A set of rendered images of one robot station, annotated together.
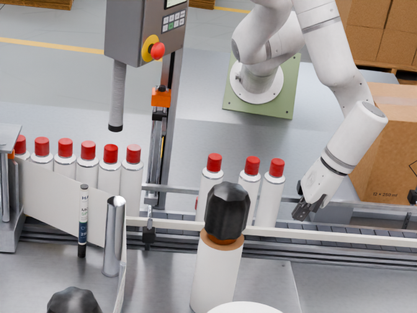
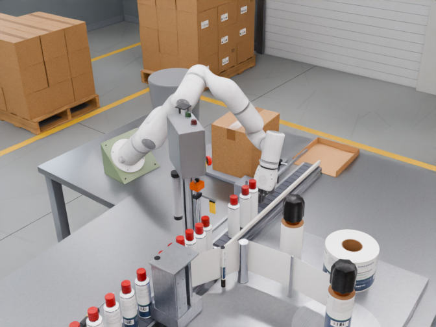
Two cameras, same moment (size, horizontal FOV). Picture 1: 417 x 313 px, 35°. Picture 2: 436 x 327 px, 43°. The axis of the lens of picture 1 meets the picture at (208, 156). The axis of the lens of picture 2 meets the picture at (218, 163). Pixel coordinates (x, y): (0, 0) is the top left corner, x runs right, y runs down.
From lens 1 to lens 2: 151 cm
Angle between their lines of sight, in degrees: 41
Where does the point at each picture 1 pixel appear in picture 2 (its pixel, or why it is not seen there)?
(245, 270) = (274, 237)
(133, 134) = (117, 228)
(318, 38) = (248, 113)
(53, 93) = not seen: outside the picture
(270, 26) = not seen: hidden behind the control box
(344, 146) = (275, 155)
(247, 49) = (161, 139)
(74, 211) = (215, 265)
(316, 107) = (157, 152)
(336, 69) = (260, 122)
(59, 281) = (237, 300)
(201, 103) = (110, 189)
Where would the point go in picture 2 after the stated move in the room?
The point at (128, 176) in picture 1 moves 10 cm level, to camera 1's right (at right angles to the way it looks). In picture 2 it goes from (209, 233) to (226, 222)
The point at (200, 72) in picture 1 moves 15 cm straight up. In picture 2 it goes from (76, 174) to (72, 149)
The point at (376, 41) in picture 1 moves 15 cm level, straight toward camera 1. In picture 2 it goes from (48, 96) to (54, 102)
